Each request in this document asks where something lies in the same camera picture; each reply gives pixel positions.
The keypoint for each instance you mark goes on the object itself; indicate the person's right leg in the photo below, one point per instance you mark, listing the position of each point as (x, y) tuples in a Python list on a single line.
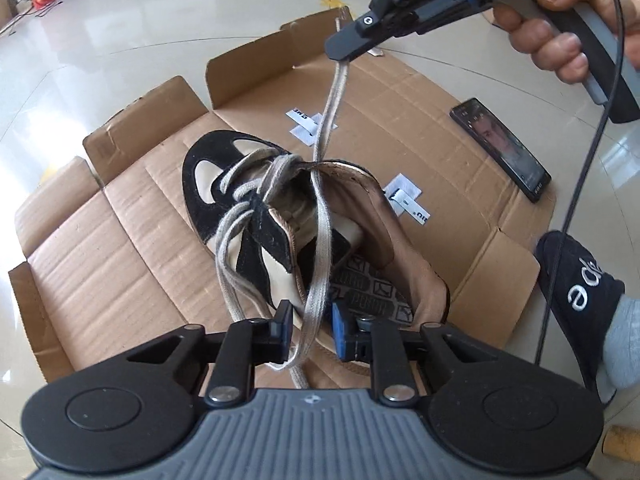
[(622, 340)]

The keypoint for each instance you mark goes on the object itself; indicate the black slipper with white print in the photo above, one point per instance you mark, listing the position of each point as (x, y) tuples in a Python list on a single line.
[(555, 270)]

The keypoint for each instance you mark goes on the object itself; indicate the beige shoelace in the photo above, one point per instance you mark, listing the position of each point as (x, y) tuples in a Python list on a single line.
[(325, 240)]

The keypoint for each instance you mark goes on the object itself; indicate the black and beige shoe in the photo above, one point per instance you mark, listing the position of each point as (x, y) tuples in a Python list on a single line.
[(272, 242)]

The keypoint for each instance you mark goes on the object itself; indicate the person's right hand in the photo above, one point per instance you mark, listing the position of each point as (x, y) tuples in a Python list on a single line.
[(550, 40)]

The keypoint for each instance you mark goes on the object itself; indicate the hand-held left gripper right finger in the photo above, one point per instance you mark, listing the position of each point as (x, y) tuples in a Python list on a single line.
[(340, 332)]

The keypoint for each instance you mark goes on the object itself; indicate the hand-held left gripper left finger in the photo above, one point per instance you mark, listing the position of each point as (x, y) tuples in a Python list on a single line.
[(282, 335)]

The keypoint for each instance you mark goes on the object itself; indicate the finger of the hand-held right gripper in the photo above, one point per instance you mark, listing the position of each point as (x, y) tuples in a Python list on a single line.
[(355, 37)]

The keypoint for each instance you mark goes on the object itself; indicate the flattened cardboard box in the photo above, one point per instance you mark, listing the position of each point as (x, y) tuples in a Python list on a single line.
[(125, 240)]

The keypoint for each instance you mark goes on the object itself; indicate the small white paper scrap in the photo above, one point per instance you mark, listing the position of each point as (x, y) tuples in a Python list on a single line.
[(375, 52)]

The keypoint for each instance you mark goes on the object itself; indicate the large yellow star sticker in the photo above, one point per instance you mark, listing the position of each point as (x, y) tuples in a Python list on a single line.
[(47, 172)]

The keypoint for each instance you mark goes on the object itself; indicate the black smartphone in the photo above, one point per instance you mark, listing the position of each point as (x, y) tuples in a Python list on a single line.
[(500, 145)]

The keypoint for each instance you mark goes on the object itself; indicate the white paper label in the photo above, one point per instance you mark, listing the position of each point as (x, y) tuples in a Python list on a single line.
[(310, 125), (407, 202)]

